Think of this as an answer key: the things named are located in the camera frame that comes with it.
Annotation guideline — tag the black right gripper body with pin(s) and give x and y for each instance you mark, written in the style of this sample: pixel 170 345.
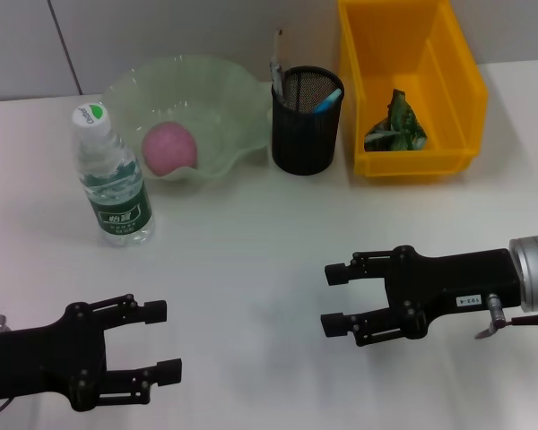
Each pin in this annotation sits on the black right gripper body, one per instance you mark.
pixel 453 282

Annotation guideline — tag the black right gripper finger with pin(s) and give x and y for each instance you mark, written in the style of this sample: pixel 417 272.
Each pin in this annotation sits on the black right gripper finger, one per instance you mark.
pixel 334 324
pixel 336 274

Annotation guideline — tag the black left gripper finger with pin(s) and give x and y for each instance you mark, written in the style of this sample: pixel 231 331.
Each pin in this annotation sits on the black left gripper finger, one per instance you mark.
pixel 168 372
pixel 154 311

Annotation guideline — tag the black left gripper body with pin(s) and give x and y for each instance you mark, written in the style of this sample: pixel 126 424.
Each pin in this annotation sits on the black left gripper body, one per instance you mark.
pixel 49 358

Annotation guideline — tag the clear green-label water bottle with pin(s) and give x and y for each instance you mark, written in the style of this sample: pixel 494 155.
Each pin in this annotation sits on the clear green-label water bottle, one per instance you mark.
pixel 116 188

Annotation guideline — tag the green plastic wrapper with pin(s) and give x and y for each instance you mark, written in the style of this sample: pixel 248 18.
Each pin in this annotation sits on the green plastic wrapper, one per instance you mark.
pixel 396 130

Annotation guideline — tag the pink peach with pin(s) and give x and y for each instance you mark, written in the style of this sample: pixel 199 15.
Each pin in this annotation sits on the pink peach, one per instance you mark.
pixel 168 148

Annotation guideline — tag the blue capped scissors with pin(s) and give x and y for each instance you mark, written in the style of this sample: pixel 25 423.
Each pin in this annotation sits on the blue capped scissors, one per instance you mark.
pixel 329 100

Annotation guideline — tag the grey white ballpoint pen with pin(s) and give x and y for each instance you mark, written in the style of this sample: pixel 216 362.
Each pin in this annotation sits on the grey white ballpoint pen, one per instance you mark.
pixel 279 78

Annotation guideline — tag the black mesh pen holder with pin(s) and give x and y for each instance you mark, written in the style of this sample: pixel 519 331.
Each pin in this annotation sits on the black mesh pen holder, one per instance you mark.
pixel 302 134

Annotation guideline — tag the translucent green wavy fruit plate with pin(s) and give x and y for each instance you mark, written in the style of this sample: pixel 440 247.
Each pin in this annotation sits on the translucent green wavy fruit plate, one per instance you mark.
pixel 224 107

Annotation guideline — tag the yellow plastic bin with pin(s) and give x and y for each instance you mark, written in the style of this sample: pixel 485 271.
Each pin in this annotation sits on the yellow plastic bin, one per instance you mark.
pixel 448 80

